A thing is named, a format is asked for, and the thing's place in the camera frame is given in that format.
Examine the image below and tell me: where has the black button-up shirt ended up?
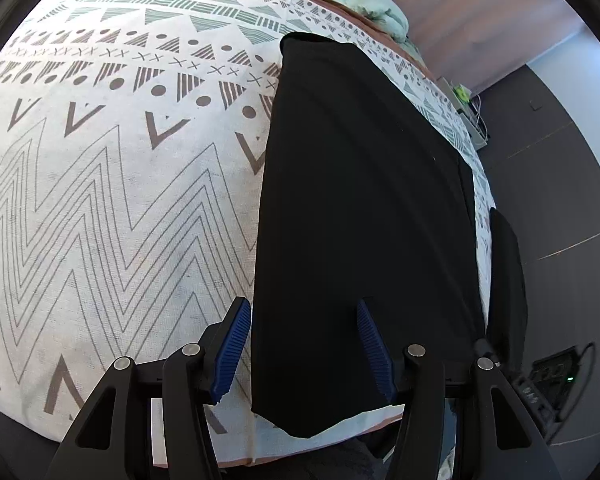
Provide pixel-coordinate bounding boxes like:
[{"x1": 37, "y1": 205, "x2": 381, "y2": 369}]
[{"x1": 251, "y1": 32, "x2": 486, "y2": 438}]

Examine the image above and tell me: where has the patterned white bedspread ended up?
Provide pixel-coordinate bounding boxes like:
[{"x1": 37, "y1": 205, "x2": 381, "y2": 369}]
[{"x1": 0, "y1": 0, "x2": 494, "y2": 441}]

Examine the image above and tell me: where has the white bedside cabinet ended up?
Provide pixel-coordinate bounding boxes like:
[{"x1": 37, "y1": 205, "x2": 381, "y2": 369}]
[{"x1": 437, "y1": 77, "x2": 490, "y2": 151}]

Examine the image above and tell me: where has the green object on cabinet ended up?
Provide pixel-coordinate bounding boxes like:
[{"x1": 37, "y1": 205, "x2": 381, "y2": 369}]
[{"x1": 453, "y1": 84, "x2": 471, "y2": 103}]

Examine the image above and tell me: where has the right pink curtain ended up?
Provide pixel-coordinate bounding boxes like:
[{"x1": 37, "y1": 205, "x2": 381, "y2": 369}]
[{"x1": 392, "y1": 0, "x2": 584, "y2": 93}]

